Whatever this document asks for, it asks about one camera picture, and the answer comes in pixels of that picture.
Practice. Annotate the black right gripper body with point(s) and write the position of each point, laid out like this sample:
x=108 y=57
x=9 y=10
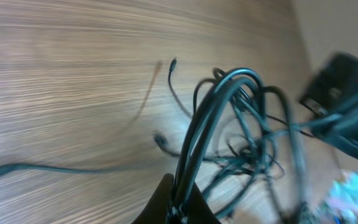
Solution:
x=335 y=88

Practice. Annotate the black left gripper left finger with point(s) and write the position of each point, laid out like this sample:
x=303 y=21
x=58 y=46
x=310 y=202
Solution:
x=157 y=208

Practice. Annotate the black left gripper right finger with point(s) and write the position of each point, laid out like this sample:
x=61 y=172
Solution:
x=197 y=210

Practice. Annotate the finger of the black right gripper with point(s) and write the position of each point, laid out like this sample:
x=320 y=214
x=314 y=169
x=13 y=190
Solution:
x=342 y=130

